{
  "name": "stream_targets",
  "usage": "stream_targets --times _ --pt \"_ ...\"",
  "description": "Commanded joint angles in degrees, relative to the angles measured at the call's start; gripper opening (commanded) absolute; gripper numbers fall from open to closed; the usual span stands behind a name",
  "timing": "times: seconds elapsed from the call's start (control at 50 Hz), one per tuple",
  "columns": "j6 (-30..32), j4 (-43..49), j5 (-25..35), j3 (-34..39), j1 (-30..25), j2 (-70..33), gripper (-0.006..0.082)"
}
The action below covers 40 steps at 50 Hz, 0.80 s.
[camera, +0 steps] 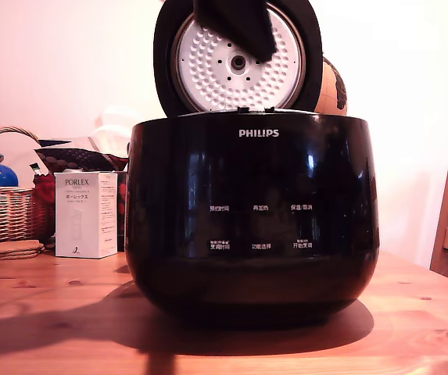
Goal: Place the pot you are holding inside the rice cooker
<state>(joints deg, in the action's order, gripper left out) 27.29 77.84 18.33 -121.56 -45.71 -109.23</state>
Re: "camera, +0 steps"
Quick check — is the tan globe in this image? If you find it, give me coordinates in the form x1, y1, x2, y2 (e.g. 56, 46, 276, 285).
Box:
314, 56, 349, 116

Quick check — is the woven wicker basket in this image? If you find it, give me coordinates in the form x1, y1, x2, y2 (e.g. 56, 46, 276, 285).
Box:
0, 125, 52, 244

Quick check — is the red black patterned bag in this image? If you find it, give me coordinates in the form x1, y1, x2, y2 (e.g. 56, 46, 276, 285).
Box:
33, 139, 130, 252

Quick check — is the black rice cooker lid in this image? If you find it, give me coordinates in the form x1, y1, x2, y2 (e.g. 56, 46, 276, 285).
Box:
152, 0, 324, 118

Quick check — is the cork coaster stack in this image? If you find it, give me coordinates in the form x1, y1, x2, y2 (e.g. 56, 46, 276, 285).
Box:
0, 240, 46, 263

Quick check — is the black Philips rice cooker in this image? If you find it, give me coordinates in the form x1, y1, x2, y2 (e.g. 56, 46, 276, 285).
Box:
124, 112, 381, 330

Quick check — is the white Porlex box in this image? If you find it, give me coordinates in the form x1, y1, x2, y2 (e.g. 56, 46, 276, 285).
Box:
54, 170, 119, 259

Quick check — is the white plastic container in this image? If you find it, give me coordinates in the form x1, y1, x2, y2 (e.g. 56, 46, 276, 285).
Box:
88, 107, 147, 153

